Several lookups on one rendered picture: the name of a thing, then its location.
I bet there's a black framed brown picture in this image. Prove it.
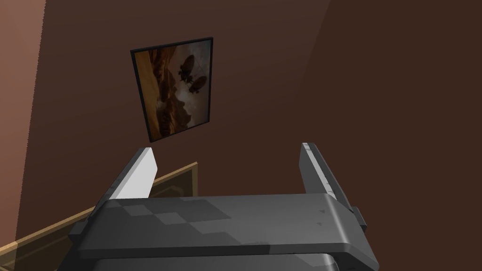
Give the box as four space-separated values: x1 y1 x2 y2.
130 37 214 143

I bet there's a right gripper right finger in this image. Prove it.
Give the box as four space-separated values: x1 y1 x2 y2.
299 143 354 211

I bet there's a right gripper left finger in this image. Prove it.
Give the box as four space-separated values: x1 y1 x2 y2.
97 147 158 207

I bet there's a light brown wooden door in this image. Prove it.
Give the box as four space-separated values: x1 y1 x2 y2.
0 161 199 271

